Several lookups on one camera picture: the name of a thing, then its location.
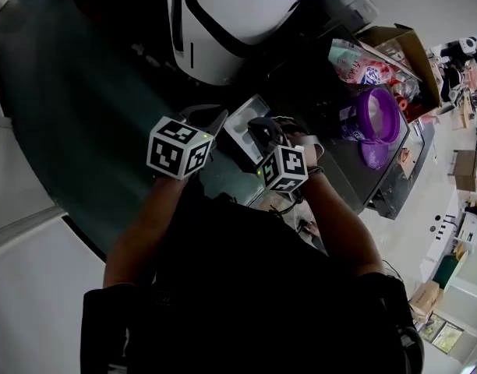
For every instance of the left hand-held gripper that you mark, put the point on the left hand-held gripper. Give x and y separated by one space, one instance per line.
176 150

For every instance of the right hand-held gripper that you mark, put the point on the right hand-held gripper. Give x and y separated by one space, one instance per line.
289 166

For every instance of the white detergent drawer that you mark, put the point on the white detergent drawer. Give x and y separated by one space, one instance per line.
244 107

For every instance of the white powder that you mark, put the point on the white powder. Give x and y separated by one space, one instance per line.
379 115

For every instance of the person's left forearm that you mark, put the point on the person's left forearm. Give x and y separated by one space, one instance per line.
141 236

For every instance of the person's right forearm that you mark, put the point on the person's right forearm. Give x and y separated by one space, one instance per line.
340 224

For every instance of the pink detergent refill pouch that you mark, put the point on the pink detergent refill pouch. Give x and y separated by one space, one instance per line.
351 64

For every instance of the person's right hand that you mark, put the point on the person's right hand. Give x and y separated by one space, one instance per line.
310 158

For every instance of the black washing machine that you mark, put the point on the black washing machine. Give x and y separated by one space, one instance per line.
340 170

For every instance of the purple plastic tub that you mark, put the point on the purple plastic tub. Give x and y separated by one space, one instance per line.
351 127

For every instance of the purple plastic lid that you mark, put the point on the purple plastic lid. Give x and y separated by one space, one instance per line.
375 156

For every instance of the red plastic reel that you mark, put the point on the red plastic reel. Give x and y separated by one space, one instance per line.
403 101

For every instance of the silver metal tube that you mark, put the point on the silver metal tube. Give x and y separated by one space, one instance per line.
390 61

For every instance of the black marble sink cabinet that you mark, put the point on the black marble sink cabinet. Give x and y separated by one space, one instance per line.
410 181

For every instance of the small white appliance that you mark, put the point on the small white appliance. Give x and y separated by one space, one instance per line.
363 10

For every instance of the open brown cardboard box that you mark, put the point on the open brown cardboard box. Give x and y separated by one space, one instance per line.
417 53

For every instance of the brown wooden desk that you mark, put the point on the brown wooden desk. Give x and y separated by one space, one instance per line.
466 170

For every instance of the white bathtub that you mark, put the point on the white bathtub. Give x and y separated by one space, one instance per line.
437 248

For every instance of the green bathtub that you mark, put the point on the green bathtub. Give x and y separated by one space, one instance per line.
449 271

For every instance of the closed cardboard box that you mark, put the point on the closed cardboard box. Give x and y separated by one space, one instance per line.
425 298

